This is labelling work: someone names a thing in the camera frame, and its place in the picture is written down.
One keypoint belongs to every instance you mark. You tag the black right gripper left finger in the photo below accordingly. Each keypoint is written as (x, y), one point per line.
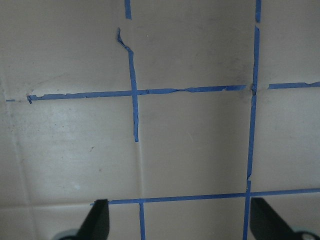
(96, 225)

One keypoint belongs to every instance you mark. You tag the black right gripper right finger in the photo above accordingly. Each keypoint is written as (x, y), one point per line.
(266, 224)

